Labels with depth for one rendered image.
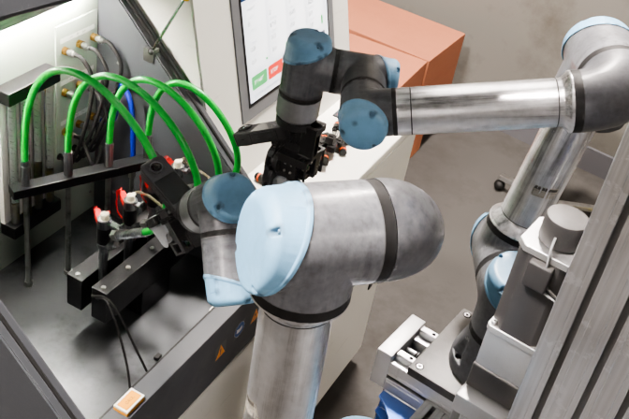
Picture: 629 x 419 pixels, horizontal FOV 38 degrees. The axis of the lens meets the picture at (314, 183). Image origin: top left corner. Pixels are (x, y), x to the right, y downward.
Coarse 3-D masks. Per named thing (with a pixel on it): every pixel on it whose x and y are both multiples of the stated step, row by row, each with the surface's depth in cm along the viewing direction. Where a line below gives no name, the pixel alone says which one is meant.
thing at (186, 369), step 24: (216, 312) 183; (240, 312) 187; (192, 336) 177; (216, 336) 180; (240, 336) 193; (168, 360) 171; (192, 360) 174; (144, 384) 165; (168, 384) 168; (192, 384) 179; (144, 408) 162; (168, 408) 173
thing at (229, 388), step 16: (240, 352) 198; (224, 368) 193; (240, 368) 202; (224, 384) 196; (240, 384) 206; (208, 400) 191; (224, 400) 200; (240, 400) 211; (192, 416) 186; (208, 416) 195; (224, 416) 205; (240, 416) 216
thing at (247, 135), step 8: (240, 128) 165; (248, 128) 163; (256, 128) 162; (264, 128) 160; (272, 128) 159; (280, 128) 158; (240, 136) 163; (248, 136) 162; (256, 136) 161; (264, 136) 160; (272, 136) 159; (280, 136) 158; (240, 144) 164; (248, 144) 163
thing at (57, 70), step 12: (48, 72) 163; (60, 72) 160; (72, 72) 158; (36, 84) 166; (96, 84) 156; (108, 96) 155; (24, 108) 171; (120, 108) 155; (24, 120) 173; (132, 120) 155; (24, 132) 175; (24, 144) 177; (144, 144) 155; (24, 156) 178; (144, 228) 165
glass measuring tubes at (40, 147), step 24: (0, 96) 175; (24, 96) 178; (48, 96) 187; (0, 120) 179; (48, 120) 190; (0, 144) 182; (48, 144) 193; (0, 168) 186; (48, 168) 197; (0, 192) 189; (0, 216) 193; (48, 216) 202
